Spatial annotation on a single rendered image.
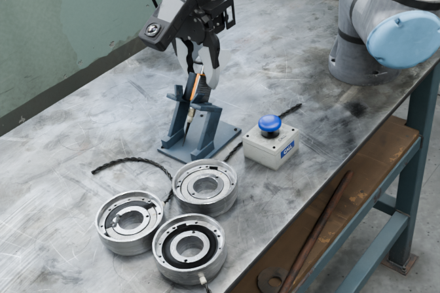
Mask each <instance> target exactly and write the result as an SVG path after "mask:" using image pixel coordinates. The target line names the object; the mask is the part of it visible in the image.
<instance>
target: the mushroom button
mask: <svg viewBox="0 0 440 293"><path fill-rule="evenodd" d="M281 126H282V121H281V119H280V118H279V117H278V116H276V115H273V114H267V115H264V116H262V117H261V118H260V119H259V121H258V127H259V129H261V130H263V131H266V132H267V133H273V132H274V131H276V130H278V129H280V128H281Z"/></svg>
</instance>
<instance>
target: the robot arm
mask: <svg viewBox="0 0 440 293"><path fill-rule="evenodd" d="M230 6H231V7H232V20H230V21H229V22H228V19H229V15H228V14H227V8H229V7H230ZM224 11H225V13H224ZM439 15H440V0H339V23H338V35H337V38H336V39H335V42H334V45H333V47H332V49H331V52H330V55H329V71H330V73H331V74H332V75H333V76H334V77H335V78H337V79H338V80H340V81H342V82H345V83H347V84H352V85H356V86H378V85H381V84H385V83H388V82H391V81H392V80H394V79H396V78H397V77H398V76H399V75H400V73H401V71H402V69H407V68H410V67H414V66H416V65H417V64H418V63H423V62H424V61H426V60H427V59H429V58H430V57H431V56H432V55H433V54H434V53H435V52H436V51H437V49H438V48H439V47H440V19H439ZM225 23H226V29H227V30H228V29H230V28H231V27H232V26H234V25H236V19H235V12H234V0H162V1H161V2H160V4H159V5H158V6H157V8H156V10H155V11H154V12H153V14H152V15H151V17H150V18H149V19H148V21H147V23H146V24H145V25H144V26H143V28H142V30H141V31H140V32H139V34H138V36H139V38H140V39H141V41H142V42H143V43H144V44H145V46H148V47H150V48H153V49H155V50H158V51H160V52H163V51H165V50H166V49H167V47H168V46H169V44H170V43H171V42H172V46H173V48H174V52H175V55H176V56H177V58H178V60H179V62H180V65H181V66H182V68H183V70H184V72H185V74H186V76H187V77H189V73H190V72H192V73H194V68H193V63H194V60H195V59H196V58H197V57H198V56H199V57H200V59H201V60H202V63H203V65H204V74H205V76H206V84H207V85H208V86H209V87H210V88H211V89H212V90H214V89H216V87H217V85H218V82H219V76H220V72H221V71H222V70H223V68H224V67H225V66H226V65H227V63H228V62H229V61H230V59H231V53H230V50H229V49H221V47H220V42H219V38H218V36H217V35H216V34H218V33H220V32H222V31H223V30H224V29H225Z"/></svg>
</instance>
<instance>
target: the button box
mask: <svg viewBox="0 0 440 293"><path fill-rule="evenodd" d="M242 141H243V148H244V156H245V157H246V158H249V159H250V160H253V161H255V162H257V163H259V164H262V165H264V166H266V167H268V168H270V169H273V170H275V171H277V170H278V169H279V168H280V167H281V166H282V165H283V164H284V163H285V162H286V161H288V159H290V157H292V155H294V153H296V151H298V149H299V130H298V129H296V128H293V127H291V126H288V125H286V124H283V123H282V126H281V128H280V129H278V130H276V131H274V132H273V133H267V132H266V131H263V130H261V129H259V127H258V124H257V125H256V126H254V127H253V128H252V129H251V130H250V131H248V132H247V133H246V134H245V135H244V136H243V137H242Z"/></svg>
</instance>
